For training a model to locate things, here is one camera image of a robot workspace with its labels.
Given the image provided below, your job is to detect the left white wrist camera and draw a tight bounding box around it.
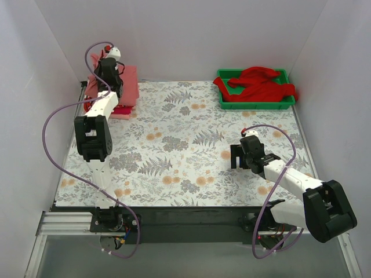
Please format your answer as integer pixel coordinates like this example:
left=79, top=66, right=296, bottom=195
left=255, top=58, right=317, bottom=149
left=104, top=45, right=121, bottom=61

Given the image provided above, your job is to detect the folded magenta shirt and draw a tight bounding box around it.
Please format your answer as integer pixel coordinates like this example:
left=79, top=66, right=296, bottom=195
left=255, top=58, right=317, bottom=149
left=112, top=105, right=133, bottom=115

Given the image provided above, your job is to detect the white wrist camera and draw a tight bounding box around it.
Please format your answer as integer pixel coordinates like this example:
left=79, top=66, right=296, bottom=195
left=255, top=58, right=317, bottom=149
left=104, top=45, right=121, bottom=61
left=241, top=128, right=259, bottom=137

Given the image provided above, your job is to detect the pink t shirt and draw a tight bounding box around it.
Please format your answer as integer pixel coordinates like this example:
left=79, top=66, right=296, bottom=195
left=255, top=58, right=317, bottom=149
left=85, top=49, right=139, bottom=107

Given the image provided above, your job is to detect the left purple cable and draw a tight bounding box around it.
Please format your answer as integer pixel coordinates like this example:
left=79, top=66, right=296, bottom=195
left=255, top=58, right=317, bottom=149
left=42, top=42, right=142, bottom=259

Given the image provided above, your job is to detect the green plastic bin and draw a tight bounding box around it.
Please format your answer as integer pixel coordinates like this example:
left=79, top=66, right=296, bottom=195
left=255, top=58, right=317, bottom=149
left=217, top=69, right=297, bottom=110

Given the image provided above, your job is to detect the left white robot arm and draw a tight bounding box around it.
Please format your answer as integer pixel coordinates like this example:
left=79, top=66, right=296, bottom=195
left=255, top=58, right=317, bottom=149
left=74, top=57, right=123, bottom=232

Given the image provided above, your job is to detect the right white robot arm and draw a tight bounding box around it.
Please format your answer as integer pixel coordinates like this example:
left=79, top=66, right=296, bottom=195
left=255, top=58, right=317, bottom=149
left=230, top=135, right=358, bottom=243

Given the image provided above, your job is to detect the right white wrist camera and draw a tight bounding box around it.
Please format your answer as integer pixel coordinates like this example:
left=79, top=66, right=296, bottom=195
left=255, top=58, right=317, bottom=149
left=241, top=128, right=259, bottom=137

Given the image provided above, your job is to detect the floral patterned table mat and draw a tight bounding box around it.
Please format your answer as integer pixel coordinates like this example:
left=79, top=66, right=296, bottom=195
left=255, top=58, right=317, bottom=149
left=54, top=81, right=322, bottom=208

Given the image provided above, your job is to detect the folded red printed shirt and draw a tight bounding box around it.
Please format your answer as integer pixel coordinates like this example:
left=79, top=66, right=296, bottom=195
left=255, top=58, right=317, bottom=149
left=83, top=101, right=92, bottom=112

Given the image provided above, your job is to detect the red t shirt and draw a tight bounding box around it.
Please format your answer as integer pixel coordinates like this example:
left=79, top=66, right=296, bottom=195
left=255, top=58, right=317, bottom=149
left=213, top=67, right=299, bottom=103

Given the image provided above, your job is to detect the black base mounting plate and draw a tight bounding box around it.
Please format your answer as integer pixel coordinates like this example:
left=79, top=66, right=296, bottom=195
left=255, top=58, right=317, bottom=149
left=89, top=206, right=285, bottom=253

